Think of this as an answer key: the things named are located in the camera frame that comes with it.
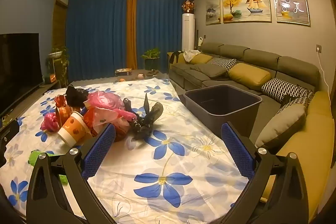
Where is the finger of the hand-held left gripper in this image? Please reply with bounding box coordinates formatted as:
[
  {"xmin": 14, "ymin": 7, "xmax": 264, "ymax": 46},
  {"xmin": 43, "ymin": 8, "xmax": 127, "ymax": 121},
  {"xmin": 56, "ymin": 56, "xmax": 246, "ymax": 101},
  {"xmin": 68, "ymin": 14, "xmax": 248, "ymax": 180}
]
[{"xmin": 0, "ymin": 124, "xmax": 20, "ymax": 168}]

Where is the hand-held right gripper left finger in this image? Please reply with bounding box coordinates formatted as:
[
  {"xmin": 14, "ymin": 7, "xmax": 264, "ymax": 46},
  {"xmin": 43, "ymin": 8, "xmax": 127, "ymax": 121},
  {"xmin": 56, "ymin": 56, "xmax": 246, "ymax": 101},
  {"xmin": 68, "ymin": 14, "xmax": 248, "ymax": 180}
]
[{"xmin": 26, "ymin": 123, "xmax": 117, "ymax": 224}]

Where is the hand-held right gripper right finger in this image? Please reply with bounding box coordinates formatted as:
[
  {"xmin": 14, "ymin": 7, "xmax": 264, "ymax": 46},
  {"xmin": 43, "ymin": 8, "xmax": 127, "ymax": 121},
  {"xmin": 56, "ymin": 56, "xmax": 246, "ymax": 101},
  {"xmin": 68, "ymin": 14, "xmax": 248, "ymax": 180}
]
[{"xmin": 220, "ymin": 121, "xmax": 309, "ymax": 224}]

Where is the red and white plastic bag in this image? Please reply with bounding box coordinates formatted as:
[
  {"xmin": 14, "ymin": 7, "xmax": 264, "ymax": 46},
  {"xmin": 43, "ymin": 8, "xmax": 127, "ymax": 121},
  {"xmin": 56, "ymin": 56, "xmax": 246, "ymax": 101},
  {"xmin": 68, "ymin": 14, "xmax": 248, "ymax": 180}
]
[{"xmin": 83, "ymin": 107, "xmax": 130, "ymax": 142}]

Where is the orange paper cup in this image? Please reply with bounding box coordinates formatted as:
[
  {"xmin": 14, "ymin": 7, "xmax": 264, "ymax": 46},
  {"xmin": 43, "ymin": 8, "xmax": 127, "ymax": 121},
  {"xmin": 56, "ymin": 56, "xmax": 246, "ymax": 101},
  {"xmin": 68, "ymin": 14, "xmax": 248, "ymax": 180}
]
[{"xmin": 57, "ymin": 111, "xmax": 91, "ymax": 146}]

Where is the grey plastic bin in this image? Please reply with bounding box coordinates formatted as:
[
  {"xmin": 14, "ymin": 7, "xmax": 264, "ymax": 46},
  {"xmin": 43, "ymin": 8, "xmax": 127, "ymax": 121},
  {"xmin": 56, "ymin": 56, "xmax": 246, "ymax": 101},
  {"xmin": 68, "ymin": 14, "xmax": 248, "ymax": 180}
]
[{"xmin": 184, "ymin": 84, "xmax": 263, "ymax": 139}]

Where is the red paper tub gold rim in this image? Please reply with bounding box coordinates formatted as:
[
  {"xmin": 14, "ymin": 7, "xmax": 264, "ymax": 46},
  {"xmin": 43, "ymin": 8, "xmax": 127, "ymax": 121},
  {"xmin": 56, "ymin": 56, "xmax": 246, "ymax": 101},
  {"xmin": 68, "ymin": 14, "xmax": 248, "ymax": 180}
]
[{"xmin": 54, "ymin": 95, "xmax": 72, "ymax": 126}]

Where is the green plastic wrapper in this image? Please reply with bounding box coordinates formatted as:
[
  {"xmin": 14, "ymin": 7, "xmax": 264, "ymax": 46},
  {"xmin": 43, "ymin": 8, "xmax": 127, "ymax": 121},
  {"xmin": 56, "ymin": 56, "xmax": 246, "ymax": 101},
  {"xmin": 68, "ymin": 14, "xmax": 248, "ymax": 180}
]
[{"xmin": 29, "ymin": 150, "xmax": 69, "ymax": 186}]

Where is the small pink crumpled bag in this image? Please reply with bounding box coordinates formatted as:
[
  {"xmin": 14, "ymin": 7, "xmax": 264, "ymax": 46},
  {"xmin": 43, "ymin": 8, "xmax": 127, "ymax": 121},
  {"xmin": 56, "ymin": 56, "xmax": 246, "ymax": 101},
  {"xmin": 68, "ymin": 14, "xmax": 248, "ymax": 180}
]
[{"xmin": 40, "ymin": 112, "xmax": 59, "ymax": 132}]

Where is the beige pillow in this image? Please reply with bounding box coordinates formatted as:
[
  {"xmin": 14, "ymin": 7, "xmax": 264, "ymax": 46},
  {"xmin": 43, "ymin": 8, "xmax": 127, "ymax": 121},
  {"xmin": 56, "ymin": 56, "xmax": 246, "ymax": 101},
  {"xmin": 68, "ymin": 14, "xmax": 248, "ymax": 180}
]
[{"xmin": 255, "ymin": 103, "xmax": 307, "ymax": 147}]

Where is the pink plastic bag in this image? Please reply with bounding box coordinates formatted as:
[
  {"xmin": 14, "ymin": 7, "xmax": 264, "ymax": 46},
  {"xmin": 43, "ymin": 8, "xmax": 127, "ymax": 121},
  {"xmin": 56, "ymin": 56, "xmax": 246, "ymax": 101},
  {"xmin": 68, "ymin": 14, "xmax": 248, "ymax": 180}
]
[{"xmin": 87, "ymin": 91, "xmax": 137, "ymax": 121}]

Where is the black plastic bag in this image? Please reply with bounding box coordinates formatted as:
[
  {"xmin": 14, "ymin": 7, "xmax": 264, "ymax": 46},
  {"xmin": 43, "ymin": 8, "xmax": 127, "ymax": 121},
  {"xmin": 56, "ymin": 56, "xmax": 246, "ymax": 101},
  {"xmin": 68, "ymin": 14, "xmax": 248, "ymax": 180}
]
[
  {"xmin": 123, "ymin": 93, "xmax": 164, "ymax": 140},
  {"xmin": 65, "ymin": 84, "xmax": 90, "ymax": 106}
]

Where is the tv stand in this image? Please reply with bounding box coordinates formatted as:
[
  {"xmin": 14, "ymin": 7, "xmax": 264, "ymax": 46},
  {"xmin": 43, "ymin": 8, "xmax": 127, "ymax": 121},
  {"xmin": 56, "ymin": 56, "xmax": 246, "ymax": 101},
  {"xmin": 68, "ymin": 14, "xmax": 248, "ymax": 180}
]
[{"xmin": 0, "ymin": 80, "xmax": 66, "ymax": 130}]

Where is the blue floral bed sheet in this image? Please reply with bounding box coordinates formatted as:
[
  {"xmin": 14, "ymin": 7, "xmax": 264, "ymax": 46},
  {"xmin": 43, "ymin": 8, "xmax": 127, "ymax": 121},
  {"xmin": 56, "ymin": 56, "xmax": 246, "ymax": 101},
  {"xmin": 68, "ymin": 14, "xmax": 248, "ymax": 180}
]
[{"xmin": 0, "ymin": 78, "xmax": 256, "ymax": 224}]

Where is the black television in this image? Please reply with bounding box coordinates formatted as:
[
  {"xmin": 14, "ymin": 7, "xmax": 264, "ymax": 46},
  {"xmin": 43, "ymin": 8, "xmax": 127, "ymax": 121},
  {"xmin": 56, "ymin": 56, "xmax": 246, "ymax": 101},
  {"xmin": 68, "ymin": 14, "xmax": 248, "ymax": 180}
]
[{"xmin": 0, "ymin": 33, "xmax": 40, "ymax": 109}]

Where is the large houndstooth pillow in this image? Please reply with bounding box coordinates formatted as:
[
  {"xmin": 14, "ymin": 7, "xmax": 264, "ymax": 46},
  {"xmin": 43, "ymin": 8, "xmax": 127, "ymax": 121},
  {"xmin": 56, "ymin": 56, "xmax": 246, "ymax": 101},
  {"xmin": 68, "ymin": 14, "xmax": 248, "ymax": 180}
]
[{"xmin": 261, "ymin": 78, "xmax": 314, "ymax": 106}]

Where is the large yellow pillow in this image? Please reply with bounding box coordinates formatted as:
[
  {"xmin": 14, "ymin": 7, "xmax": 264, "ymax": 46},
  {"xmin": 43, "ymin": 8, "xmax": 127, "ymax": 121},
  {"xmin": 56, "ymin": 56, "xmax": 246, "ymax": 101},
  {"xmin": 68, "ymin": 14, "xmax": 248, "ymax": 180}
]
[{"xmin": 228, "ymin": 63, "xmax": 271, "ymax": 86}]

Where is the grey pillow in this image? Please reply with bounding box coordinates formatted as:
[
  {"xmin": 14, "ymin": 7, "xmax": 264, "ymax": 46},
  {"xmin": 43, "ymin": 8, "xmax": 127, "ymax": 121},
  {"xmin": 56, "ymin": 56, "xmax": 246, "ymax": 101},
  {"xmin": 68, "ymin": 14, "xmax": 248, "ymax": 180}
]
[{"xmin": 189, "ymin": 63, "xmax": 227, "ymax": 79}]

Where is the trailing plant on stand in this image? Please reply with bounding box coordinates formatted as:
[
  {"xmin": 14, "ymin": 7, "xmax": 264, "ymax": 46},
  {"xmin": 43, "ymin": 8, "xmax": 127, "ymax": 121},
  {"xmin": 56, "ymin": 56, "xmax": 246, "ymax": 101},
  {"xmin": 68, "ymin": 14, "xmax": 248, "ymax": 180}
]
[{"xmin": 47, "ymin": 46, "xmax": 70, "ymax": 85}]

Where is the grey sectional sofa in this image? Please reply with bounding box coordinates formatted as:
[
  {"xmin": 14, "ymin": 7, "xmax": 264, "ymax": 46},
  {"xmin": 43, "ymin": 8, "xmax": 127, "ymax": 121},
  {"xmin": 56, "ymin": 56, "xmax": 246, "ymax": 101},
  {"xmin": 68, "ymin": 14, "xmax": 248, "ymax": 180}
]
[{"xmin": 167, "ymin": 42, "xmax": 332, "ymax": 224}]

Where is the potted plant dark pot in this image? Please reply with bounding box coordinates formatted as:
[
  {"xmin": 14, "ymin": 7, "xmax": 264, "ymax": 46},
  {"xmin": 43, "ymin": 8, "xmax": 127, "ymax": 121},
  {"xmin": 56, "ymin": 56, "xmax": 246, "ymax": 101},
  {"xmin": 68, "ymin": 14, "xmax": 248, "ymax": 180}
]
[{"xmin": 141, "ymin": 48, "xmax": 161, "ymax": 71}]

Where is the white cloth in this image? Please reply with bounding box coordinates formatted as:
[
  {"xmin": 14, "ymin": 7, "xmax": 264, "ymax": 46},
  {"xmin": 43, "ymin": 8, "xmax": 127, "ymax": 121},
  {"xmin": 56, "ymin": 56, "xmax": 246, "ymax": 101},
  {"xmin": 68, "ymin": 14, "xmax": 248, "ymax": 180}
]
[{"xmin": 183, "ymin": 50, "xmax": 201, "ymax": 62}]

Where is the black garment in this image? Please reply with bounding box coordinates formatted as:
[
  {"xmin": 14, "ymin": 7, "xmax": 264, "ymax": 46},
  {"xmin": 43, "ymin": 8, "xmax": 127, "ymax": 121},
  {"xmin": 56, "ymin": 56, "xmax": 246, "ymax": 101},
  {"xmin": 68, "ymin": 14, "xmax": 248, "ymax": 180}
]
[{"xmin": 169, "ymin": 51, "xmax": 184, "ymax": 69}]

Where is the blue curtain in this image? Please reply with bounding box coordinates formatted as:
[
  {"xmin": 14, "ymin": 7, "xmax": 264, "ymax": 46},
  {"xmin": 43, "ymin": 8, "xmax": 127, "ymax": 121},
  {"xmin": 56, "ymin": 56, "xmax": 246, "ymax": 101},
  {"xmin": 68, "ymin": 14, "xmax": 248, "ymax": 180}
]
[
  {"xmin": 66, "ymin": 0, "xmax": 130, "ymax": 81},
  {"xmin": 136, "ymin": 0, "xmax": 195, "ymax": 73}
]

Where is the brown wooden blind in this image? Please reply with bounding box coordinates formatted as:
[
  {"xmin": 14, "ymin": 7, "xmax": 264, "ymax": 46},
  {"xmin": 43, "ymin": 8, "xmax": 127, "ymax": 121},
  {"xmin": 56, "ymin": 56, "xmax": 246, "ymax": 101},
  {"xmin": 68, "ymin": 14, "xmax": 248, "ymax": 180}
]
[{"xmin": 52, "ymin": 0, "xmax": 69, "ymax": 48}]

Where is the orange curtain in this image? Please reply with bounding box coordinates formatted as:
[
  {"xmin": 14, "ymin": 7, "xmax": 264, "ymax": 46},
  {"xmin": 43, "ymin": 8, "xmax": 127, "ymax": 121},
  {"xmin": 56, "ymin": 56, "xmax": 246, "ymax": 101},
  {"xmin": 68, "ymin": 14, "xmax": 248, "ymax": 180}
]
[{"xmin": 127, "ymin": 0, "xmax": 138, "ymax": 69}]

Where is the white floor air conditioner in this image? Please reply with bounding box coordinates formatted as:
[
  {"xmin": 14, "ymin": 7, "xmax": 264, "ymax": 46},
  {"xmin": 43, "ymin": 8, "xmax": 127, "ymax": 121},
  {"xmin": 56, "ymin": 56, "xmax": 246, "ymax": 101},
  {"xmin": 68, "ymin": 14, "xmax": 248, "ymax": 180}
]
[{"xmin": 182, "ymin": 13, "xmax": 196, "ymax": 51}]

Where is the small landscape painting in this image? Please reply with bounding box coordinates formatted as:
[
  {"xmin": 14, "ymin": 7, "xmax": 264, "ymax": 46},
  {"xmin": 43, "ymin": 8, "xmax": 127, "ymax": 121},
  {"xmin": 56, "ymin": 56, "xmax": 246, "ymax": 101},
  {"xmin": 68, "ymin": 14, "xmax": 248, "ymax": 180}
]
[{"xmin": 205, "ymin": 0, "xmax": 221, "ymax": 25}]

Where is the tree and ship painting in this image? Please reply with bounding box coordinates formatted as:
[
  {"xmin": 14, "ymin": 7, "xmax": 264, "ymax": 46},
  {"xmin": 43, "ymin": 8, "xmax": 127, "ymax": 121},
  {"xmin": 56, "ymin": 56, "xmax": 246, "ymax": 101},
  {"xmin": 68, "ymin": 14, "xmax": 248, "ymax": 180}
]
[{"xmin": 222, "ymin": 0, "xmax": 272, "ymax": 24}]

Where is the gold flower ornament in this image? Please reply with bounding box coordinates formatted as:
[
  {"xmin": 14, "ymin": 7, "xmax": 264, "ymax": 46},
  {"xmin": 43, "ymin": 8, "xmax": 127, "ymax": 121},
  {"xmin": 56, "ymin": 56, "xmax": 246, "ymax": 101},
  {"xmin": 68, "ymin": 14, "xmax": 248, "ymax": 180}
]
[{"xmin": 182, "ymin": 0, "xmax": 196, "ymax": 14}]

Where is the white cable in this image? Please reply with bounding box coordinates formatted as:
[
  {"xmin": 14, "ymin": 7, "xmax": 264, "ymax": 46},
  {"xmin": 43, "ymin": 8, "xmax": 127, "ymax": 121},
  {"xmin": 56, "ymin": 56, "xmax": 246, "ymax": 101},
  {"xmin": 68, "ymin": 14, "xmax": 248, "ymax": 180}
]
[{"xmin": 318, "ymin": 51, "xmax": 331, "ymax": 98}]

